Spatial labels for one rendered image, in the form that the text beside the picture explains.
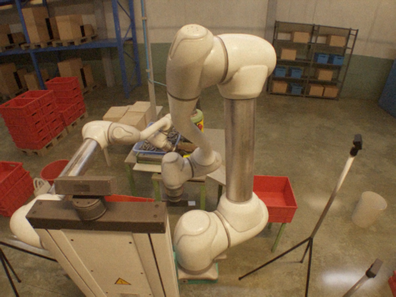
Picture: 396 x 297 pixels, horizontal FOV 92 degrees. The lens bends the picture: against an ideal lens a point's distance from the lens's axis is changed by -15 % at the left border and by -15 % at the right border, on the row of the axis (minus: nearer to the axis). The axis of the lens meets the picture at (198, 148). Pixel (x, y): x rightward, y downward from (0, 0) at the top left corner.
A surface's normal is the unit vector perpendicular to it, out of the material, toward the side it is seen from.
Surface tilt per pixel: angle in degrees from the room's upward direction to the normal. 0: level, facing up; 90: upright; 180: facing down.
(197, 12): 90
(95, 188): 61
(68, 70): 90
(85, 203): 0
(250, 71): 87
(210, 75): 112
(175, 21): 90
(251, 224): 77
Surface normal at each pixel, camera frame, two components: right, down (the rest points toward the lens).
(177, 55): -0.62, 0.38
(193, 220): -0.10, -0.80
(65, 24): -0.12, 0.55
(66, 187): 0.02, 0.09
